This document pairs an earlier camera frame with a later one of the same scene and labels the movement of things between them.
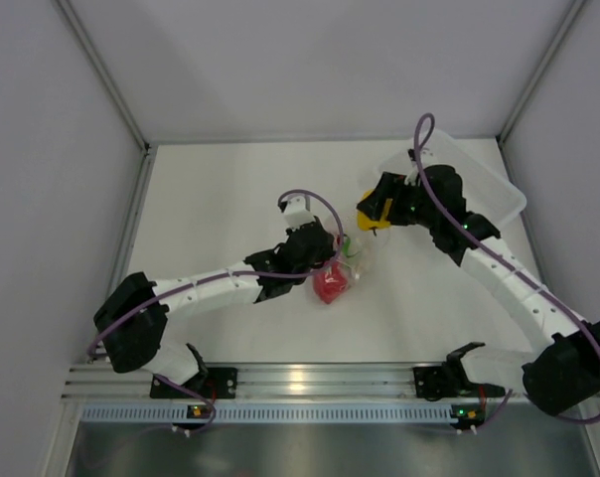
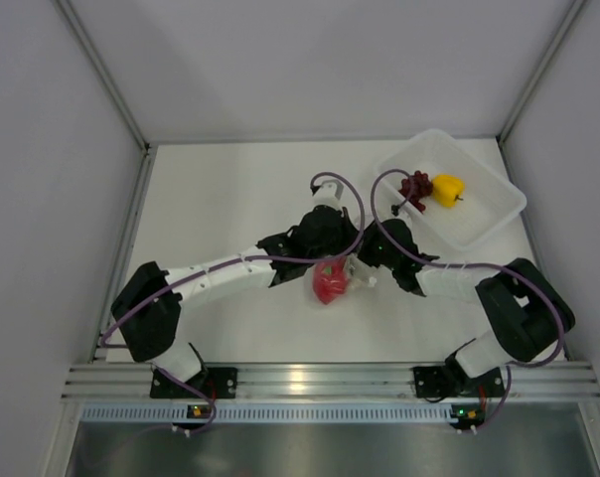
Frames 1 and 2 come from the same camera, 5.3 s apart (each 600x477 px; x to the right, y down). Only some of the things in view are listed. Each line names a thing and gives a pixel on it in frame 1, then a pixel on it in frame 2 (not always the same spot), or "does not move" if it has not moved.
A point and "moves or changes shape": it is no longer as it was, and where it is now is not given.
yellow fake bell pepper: [365, 223] moves or changes shape
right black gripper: [393, 186] -> [369, 236]
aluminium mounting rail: [257, 382] does not move
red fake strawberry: [331, 282] does not move
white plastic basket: [486, 190] does not move
